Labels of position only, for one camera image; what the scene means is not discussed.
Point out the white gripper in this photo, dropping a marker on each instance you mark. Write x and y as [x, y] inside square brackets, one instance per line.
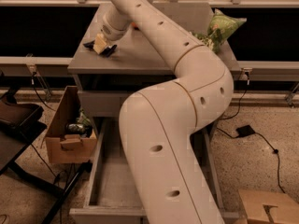
[109, 32]

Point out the dark blue snack bar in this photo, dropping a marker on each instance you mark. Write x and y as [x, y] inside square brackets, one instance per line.
[110, 50]

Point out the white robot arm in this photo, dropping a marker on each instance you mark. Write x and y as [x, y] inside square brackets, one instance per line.
[168, 178]

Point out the grey drawer cabinet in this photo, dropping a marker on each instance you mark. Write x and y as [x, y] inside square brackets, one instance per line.
[137, 56]

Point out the closed grey drawer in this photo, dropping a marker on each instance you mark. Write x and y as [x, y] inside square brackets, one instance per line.
[102, 103]

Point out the open grey drawer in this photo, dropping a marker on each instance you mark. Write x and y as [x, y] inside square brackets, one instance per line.
[112, 197]

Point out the green bag in box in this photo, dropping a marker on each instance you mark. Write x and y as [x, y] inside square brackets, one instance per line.
[83, 119]

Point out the metal can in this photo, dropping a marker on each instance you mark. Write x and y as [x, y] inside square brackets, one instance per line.
[75, 128]

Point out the dark brown tray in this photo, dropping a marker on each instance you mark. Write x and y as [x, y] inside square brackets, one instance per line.
[18, 117]

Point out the open cardboard box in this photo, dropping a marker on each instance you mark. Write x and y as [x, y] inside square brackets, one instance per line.
[62, 145]

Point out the green chip bag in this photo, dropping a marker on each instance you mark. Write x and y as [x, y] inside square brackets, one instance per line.
[220, 28]

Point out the black table stand leg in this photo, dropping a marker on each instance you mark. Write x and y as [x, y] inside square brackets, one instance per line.
[84, 167]

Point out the dark side table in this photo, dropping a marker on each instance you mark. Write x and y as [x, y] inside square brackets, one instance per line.
[12, 146]

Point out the black power adapter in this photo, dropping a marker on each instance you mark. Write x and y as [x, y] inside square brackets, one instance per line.
[245, 131]

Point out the cardboard box lower right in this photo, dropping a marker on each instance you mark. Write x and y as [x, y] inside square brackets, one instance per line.
[265, 207]

